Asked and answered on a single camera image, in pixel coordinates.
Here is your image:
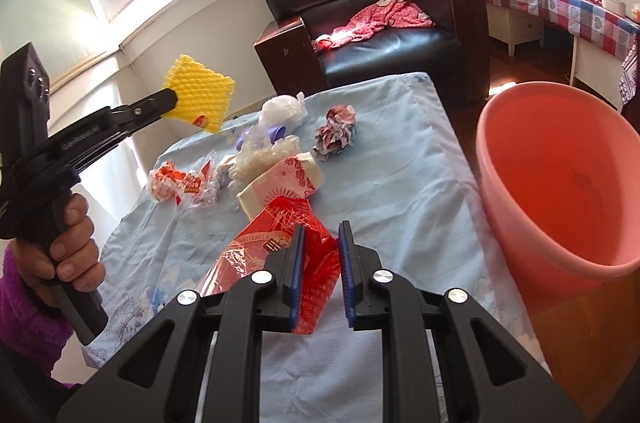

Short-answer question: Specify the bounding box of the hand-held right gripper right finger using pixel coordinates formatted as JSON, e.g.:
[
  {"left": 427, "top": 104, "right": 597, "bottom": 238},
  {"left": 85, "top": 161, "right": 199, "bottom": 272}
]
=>
[{"left": 338, "top": 221, "right": 583, "bottom": 423}]

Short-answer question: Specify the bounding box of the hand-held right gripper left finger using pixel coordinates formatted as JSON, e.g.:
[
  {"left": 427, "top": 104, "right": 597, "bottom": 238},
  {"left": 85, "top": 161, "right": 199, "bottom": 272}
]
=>
[{"left": 56, "top": 224, "right": 307, "bottom": 423}]

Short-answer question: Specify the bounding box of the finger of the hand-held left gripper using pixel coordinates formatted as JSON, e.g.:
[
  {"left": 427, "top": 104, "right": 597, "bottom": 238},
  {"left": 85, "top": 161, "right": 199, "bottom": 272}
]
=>
[{"left": 75, "top": 88, "right": 179, "bottom": 176}]

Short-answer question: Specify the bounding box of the yellow foam fruit net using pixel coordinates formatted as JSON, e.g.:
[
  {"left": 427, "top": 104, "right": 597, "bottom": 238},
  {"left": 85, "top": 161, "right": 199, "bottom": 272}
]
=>
[{"left": 164, "top": 54, "right": 236, "bottom": 134}]

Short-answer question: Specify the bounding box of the red snack bag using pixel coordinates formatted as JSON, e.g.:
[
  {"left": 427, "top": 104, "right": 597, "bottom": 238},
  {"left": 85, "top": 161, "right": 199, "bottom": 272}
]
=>
[{"left": 197, "top": 197, "right": 341, "bottom": 336}]

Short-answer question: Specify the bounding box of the orange and white wrapper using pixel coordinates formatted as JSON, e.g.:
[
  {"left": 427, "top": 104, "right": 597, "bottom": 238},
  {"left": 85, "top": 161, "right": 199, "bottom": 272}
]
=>
[{"left": 147, "top": 160, "right": 201, "bottom": 204}]

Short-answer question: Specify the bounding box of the purple face mask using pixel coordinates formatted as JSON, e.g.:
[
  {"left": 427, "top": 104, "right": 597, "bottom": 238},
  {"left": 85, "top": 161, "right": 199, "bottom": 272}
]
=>
[{"left": 239, "top": 125, "right": 287, "bottom": 151}]

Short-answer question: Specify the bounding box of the pink plastic basin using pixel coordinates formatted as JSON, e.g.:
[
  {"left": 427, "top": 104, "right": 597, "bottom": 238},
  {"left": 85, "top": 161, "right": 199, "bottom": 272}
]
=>
[{"left": 475, "top": 81, "right": 640, "bottom": 404}]

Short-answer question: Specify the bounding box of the person's left forearm purple sleeve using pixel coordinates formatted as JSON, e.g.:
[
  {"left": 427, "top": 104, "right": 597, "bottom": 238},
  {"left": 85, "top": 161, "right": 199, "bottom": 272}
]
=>
[{"left": 0, "top": 248, "right": 76, "bottom": 386}]

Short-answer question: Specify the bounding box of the person's left hand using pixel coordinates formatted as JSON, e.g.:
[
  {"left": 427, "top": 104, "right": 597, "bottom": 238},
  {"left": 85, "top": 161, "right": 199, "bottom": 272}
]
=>
[{"left": 7, "top": 192, "right": 107, "bottom": 306}]

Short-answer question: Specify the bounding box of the light blue cloth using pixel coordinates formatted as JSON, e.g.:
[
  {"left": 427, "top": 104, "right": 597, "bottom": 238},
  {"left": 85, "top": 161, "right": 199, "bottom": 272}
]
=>
[{"left": 85, "top": 72, "right": 551, "bottom": 423}]

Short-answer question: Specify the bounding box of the clear wrapper with orange print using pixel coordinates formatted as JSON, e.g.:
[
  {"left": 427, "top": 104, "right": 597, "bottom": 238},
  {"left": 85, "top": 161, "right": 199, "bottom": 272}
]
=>
[{"left": 186, "top": 153, "right": 228, "bottom": 206}]

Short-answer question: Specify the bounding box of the cream packet with red print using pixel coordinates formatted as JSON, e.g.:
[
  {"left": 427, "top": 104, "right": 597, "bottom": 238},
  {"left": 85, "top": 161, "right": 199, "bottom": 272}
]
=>
[{"left": 236, "top": 151, "right": 326, "bottom": 221}]

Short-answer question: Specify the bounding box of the white foam net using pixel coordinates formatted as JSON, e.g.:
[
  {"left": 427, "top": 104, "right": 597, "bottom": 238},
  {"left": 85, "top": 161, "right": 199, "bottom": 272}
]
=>
[{"left": 229, "top": 134, "right": 297, "bottom": 198}]

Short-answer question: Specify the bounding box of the crumpled white plastic bag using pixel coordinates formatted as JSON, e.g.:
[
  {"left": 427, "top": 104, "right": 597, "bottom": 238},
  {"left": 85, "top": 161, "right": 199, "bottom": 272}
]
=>
[{"left": 258, "top": 92, "right": 307, "bottom": 136}]

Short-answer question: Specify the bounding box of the crumpled patterned paper ball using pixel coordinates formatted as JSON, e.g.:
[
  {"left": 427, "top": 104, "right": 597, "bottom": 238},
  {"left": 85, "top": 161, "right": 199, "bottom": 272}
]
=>
[{"left": 312, "top": 104, "right": 360, "bottom": 162}]

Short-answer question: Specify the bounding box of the pink patterned garment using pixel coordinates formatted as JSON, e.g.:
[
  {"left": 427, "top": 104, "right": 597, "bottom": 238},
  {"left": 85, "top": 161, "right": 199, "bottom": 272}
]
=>
[{"left": 312, "top": 0, "right": 435, "bottom": 50}]

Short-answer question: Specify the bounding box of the white desk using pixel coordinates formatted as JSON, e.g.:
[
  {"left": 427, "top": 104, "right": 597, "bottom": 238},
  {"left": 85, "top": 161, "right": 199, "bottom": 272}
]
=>
[{"left": 486, "top": 3, "right": 626, "bottom": 111}]

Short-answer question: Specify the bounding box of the checkered cloth covered table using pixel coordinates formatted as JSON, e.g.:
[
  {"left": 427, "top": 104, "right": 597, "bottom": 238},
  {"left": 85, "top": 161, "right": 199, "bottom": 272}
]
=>
[{"left": 462, "top": 0, "right": 640, "bottom": 104}]

